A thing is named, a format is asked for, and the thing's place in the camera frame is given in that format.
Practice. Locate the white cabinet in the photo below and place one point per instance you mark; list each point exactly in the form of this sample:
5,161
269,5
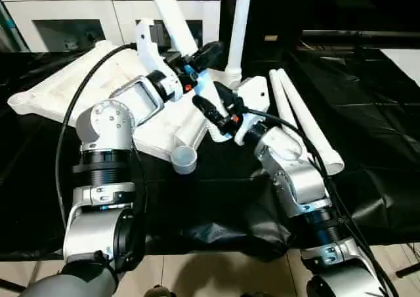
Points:
82,5

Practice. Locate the black long bar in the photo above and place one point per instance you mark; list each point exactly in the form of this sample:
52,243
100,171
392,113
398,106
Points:
361,34

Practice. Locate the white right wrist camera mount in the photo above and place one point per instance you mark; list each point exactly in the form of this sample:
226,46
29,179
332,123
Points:
256,90

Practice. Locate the white flat sheet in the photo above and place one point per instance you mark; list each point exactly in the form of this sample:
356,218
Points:
403,66

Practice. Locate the black case with gold label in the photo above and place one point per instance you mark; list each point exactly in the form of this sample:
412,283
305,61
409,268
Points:
272,11

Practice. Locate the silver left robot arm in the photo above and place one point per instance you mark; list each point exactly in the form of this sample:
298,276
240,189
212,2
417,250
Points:
108,120

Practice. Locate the black stand leg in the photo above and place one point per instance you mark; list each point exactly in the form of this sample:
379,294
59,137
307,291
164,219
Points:
408,270

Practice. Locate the grey curtain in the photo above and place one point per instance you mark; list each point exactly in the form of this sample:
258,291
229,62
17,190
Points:
13,25

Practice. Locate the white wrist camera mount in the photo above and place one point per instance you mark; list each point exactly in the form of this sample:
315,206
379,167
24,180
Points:
147,54
256,90

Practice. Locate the white plastic table leg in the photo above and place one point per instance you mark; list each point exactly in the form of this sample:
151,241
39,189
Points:
174,18
311,120
241,25
279,90

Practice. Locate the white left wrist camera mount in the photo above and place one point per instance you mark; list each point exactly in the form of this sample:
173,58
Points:
147,54

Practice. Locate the black mat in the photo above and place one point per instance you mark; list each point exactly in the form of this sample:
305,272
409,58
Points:
229,195

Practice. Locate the white plastic table top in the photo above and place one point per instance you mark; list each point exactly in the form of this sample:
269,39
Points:
98,80

